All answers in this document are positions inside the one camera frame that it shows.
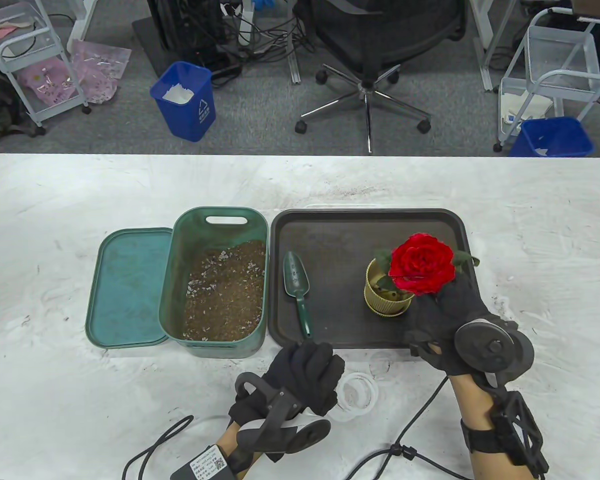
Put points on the person's left hand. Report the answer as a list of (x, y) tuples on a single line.
[(305, 370)]

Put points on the person's right hand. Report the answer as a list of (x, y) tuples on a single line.
[(440, 320)]

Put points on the yellow ribbed flower pot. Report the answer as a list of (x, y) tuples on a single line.
[(385, 302)]

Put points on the red artificial rose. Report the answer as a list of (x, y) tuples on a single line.
[(422, 262)]

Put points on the green garden trowel scoop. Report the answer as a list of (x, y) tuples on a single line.
[(296, 277)]

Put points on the brown potting mix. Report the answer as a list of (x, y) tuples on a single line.
[(225, 295)]

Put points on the teal plastic bin lid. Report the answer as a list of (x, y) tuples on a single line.
[(127, 290)]

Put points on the person's right forearm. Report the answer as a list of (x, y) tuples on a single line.
[(475, 405)]

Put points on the dark grey right controller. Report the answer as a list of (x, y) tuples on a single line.
[(490, 347)]

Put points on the grey and white left controller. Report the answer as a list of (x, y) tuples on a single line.
[(285, 435)]

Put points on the clear round plastic piece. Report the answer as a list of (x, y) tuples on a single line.
[(380, 362)]

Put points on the dark brown plastic tray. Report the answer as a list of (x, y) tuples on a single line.
[(330, 235)]

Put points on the black labelled wrist box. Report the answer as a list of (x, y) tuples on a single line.
[(205, 465)]

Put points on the green plastic storage bin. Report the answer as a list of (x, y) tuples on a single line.
[(195, 235)]

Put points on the plain blue waste bin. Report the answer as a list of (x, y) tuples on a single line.
[(555, 137)]

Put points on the white box in cart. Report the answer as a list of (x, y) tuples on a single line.
[(525, 107)]

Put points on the white desk leg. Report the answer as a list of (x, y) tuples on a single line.
[(82, 25), (487, 50)]

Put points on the blue bin with white symbol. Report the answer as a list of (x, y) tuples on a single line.
[(182, 117)]

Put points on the white rolling cart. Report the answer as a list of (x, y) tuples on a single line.
[(560, 55), (15, 12)]

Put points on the black office chair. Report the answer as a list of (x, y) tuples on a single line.
[(380, 35)]

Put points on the white power strip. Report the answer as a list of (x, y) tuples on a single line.
[(245, 20)]

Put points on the black floor mat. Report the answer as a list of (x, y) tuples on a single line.
[(150, 45)]

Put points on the pink plastic bag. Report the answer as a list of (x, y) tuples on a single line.
[(100, 70), (47, 82)]

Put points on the black computer tower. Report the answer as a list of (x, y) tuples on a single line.
[(180, 25)]

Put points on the black lattice wrist mount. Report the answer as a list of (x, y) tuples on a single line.
[(522, 430)]

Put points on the aluminium rail piece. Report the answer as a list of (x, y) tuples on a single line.
[(295, 67)]

